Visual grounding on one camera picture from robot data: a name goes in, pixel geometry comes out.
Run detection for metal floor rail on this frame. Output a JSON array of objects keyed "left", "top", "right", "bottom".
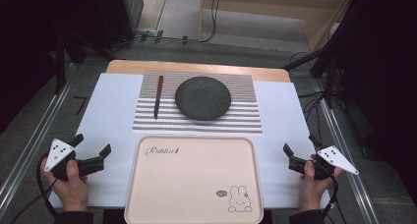
[
  {"left": 0, "top": 81, "right": 73, "bottom": 213},
  {"left": 313, "top": 81, "right": 382, "bottom": 224}
]

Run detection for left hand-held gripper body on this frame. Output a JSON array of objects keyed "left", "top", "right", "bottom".
[{"left": 43, "top": 138, "right": 106, "bottom": 182}]

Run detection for dark cabinet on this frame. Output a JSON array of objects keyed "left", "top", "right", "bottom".
[{"left": 63, "top": 0, "right": 145, "bottom": 51}]

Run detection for pink tray with rabbit print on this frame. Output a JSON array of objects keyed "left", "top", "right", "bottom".
[{"left": 123, "top": 136, "right": 265, "bottom": 224}]

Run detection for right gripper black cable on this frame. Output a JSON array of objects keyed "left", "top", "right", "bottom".
[{"left": 322, "top": 174, "right": 340, "bottom": 220}]

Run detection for black metal stand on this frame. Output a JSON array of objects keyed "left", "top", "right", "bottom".
[
  {"left": 53, "top": 28, "right": 114, "bottom": 94},
  {"left": 282, "top": 41, "right": 340, "bottom": 110}
]

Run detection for striped placemat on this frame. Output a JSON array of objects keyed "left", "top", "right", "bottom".
[{"left": 132, "top": 70, "right": 265, "bottom": 136}]

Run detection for dark round plate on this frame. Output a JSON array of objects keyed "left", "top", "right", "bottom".
[{"left": 174, "top": 76, "right": 232, "bottom": 122}]

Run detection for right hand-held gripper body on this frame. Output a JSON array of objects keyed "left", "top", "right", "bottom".
[{"left": 287, "top": 145, "right": 360, "bottom": 182}]

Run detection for red and black chopsticks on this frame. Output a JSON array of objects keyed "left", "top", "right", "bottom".
[{"left": 152, "top": 75, "right": 165, "bottom": 121}]

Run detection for beige wooden frame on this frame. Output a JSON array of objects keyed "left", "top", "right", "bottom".
[{"left": 197, "top": 0, "right": 358, "bottom": 52}]

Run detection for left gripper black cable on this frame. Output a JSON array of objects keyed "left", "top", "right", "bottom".
[{"left": 9, "top": 150, "right": 59, "bottom": 224}]

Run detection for white table sheet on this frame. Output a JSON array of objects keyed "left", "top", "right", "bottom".
[{"left": 48, "top": 72, "right": 330, "bottom": 209}]

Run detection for black hanging cable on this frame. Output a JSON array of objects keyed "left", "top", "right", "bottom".
[{"left": 198, "top": 0, "right": 222, "bottom": 44}]

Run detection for wooden table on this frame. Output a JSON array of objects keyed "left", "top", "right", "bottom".
[{"left": 104, "top": 59, "right": 292, "bottom": 84}]

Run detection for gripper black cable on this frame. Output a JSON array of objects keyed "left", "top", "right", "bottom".
[
  {"left": 322, "top": 174, "right": 340, "bottom": 220},
  {"left": 9, "top": 150, "right": 59, "bottom": 224}
]

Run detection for person's right hand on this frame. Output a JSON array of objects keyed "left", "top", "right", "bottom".
[{"left": 298, "top": 153, "right": 344, "bottom": 213}]

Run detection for person's left hand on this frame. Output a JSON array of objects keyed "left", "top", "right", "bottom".
[{"left": 40, "top": 158, "right": 89, "bottom": 213}]

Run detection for black floor cables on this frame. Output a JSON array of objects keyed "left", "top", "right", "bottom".
[{"left": 296, "top": 89, "right": 328, "bottom": 143}]

